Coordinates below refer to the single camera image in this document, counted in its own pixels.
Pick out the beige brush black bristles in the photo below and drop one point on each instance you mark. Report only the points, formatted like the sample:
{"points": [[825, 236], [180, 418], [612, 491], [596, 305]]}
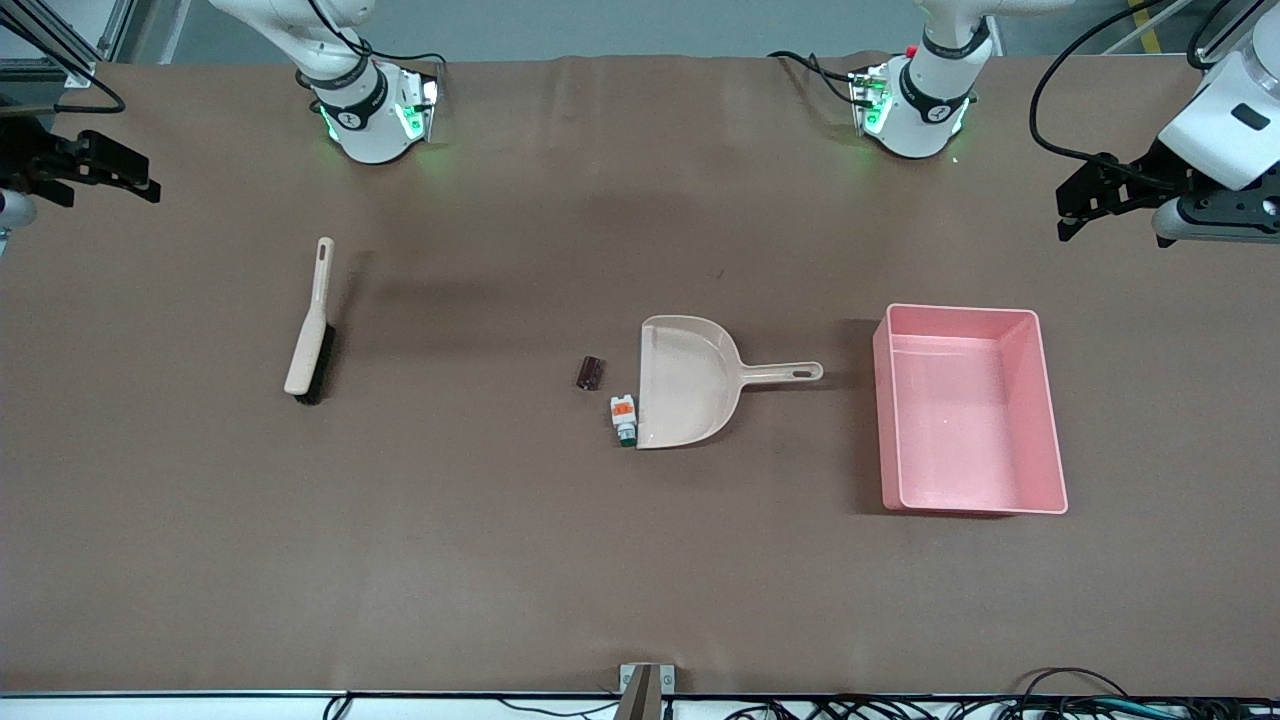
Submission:
{"points": [[308, 350]]}

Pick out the beige plastic dustpan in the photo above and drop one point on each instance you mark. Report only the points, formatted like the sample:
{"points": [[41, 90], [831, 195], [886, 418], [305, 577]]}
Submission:
{"points": [[690, 380]]}

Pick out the dark cylindrical capacitor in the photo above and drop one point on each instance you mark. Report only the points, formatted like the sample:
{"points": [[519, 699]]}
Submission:
{"points": [[590, 373]]}

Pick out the white green push-button switch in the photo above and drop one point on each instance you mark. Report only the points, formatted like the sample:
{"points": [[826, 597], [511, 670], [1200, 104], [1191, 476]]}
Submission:
{"points": [[624, 412]]}

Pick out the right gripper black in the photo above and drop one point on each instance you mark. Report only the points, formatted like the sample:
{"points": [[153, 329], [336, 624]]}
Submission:
{"points": [[30, 158]]}

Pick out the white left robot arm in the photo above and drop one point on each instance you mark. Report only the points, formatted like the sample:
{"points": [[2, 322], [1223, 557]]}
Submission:
{"points": [[915, 145]]}

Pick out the metal table edge bracket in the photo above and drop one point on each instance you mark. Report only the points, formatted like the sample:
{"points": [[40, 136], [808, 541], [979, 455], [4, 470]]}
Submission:
{"points": [[668, 680]]}

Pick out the pink plastic bin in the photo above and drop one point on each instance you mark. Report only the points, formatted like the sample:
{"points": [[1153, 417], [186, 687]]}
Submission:
{"points": [[960, 420]]}

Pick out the brown table mat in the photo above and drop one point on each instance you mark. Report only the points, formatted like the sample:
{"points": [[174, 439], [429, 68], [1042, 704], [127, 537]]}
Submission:
{"points": [[500, 560]]}

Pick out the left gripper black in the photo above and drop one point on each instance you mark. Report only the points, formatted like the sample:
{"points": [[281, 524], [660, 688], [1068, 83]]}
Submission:
{"points": [[1147, 172]]}

